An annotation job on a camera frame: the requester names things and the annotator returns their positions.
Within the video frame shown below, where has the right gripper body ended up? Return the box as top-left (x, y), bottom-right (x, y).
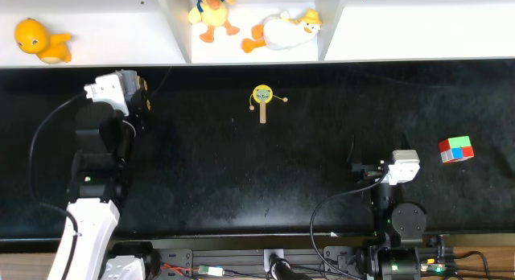
top-left (352, 162), bottom-right (389, 181)

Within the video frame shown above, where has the many-coloured puzzle cube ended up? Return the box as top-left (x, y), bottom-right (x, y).
top-left (438, 135), bottom-right (476, 164)

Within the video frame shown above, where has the yellow wooden rattle drum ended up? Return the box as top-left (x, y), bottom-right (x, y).
top-left (248, 84), bottom-right (289, 125)

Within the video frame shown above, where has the grey and yellow toy truck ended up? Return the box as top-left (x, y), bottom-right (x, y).
top-left (116, 68), bottom-right (153, 114)

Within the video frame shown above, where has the white plush duck, yellow hat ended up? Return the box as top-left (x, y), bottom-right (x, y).
top-left (241, 8), bottom-right (323, 54)

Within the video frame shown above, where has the white shelf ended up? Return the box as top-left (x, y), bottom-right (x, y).
top-left (0, 0), bottom-right (515, 68)

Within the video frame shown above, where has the yellow rubber duck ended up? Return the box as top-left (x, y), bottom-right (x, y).
top-left (14, 17), bottom-right (73, 65)

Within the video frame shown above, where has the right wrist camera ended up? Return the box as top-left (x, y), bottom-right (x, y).
top-left (385, 149), bottom-right (421, 186)

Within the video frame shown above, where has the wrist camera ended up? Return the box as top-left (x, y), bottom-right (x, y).
top-left (84, 72), bottom-right (130, 117)
top-left (385, 149), bottom-right (421, 186)

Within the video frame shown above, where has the black cable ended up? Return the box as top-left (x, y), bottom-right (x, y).
top-left (27, 91), bottom-right (88, 280)
top-left (308, 173), bottom-right (389, 280)

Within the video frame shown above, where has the mounting rail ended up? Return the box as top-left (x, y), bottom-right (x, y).
top-left (105, 235), bottom-right (495, 280)

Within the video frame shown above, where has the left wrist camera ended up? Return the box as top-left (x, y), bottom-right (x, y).
top-left (84, 72), bottom-right (130, 117)

